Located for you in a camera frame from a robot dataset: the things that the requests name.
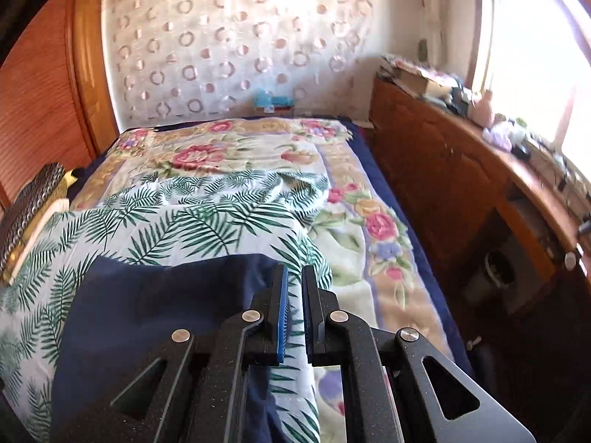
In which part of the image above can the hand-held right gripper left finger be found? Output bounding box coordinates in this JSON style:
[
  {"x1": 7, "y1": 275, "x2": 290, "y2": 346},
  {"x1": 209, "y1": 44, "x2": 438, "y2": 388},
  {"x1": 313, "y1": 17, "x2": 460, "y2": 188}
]
[{"x1": 60, "y1": 264, "x2": 291, "y2": 443}]

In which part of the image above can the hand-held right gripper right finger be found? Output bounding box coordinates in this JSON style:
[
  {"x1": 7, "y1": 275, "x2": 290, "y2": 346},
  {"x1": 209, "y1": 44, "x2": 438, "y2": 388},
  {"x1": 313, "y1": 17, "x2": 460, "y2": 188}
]
[{"x1": 301, "y1": 265, "x2": 536, "y2": 443}]

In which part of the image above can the navy printed t-shirt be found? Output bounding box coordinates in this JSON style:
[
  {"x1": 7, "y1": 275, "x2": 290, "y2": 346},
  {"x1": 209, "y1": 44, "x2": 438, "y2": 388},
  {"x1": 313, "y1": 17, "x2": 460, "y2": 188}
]
[{"x1": 51, "y1": 253, "x2": 324, "y2": 443}]

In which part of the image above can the dark blue mattress sheet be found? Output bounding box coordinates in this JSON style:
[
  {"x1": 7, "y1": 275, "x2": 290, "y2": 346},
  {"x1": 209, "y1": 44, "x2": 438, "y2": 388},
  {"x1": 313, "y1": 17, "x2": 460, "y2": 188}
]
[{"x1": 124, "y1": 117, "x2": 476, "y2": 379}]

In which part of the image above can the green leaf print bedsheet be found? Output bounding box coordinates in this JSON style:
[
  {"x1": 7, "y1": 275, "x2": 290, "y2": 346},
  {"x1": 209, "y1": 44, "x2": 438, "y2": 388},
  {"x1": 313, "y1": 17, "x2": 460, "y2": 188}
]
[{"x1": 0, "y1": 168, "x2": 333, "y2": 443}]

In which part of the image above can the grey plastic bin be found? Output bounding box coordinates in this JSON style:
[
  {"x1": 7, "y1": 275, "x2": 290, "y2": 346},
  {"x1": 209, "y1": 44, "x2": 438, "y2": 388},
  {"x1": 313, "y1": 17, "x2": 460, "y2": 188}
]
[{"x1": 462, "y1": 235, "x2": 532, "y2": 315}]

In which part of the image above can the wooden cabinet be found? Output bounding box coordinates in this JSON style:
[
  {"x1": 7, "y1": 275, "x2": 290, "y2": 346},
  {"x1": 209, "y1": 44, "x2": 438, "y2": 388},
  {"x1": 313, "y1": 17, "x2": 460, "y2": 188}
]
[{"x1": 369, "y1": 76, "x2": 591, "y2": 333}]

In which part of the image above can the teal plastic bag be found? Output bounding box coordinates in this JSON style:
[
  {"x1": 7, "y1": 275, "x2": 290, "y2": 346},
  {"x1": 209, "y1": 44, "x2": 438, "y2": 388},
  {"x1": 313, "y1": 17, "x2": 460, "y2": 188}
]
[{"x1": 253, "y1": 87, "x2": 294, "y2": 110}]

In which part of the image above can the cardboard box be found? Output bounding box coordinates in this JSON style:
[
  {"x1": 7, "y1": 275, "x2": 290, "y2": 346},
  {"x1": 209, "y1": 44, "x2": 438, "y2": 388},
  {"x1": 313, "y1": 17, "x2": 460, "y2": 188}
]
[{"x1": 397, "y1": 67, "x2": 455, "y2": 97}]

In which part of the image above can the white plastic bag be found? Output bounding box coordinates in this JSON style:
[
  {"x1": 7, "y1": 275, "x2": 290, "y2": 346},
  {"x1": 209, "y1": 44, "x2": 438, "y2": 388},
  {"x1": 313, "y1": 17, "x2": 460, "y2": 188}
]
[{"x1": 482, "y1": 122, "x2": 527, "y2": 151}]

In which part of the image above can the floral cloth bundle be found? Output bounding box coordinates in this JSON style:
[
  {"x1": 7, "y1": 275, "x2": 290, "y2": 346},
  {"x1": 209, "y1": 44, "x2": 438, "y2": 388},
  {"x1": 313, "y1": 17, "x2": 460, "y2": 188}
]
[{"x1": 381, "y1": 53, "x2": 430, "y2": 75}]

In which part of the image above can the pink bottle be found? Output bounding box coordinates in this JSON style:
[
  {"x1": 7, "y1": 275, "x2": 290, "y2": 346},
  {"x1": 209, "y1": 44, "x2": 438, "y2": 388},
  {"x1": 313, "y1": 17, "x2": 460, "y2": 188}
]
[{"x1": 473, "y1": 90, "x2": 497, "y2": 127}]

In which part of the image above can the circle-patterned sheer curtain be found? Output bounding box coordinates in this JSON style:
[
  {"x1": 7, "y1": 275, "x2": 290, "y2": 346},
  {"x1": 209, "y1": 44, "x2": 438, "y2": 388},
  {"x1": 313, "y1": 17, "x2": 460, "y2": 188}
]
[{"x1": 104, "y1": 0, "x2": 430, "y2": 123}]

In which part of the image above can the navy circle-patterned folded cloth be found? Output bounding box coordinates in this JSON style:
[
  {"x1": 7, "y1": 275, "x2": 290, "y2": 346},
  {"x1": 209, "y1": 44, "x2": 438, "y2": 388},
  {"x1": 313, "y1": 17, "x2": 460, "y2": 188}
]
[{"x1": 0, "y1": 162, "x2": 68, "y2": 273}]

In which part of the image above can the wooden wardrobe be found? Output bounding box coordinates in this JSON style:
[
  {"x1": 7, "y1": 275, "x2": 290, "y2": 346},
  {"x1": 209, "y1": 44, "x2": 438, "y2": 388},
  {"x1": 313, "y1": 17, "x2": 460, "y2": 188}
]
[{"x1": 0, "y1": 0, "x2": 121, "y2": 208}]

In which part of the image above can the window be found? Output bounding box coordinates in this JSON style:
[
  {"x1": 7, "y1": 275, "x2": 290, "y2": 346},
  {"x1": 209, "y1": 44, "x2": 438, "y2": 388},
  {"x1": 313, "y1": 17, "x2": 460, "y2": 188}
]
[{"x1": 466, "y1": 0, "x2": 591, "y2": 171}]

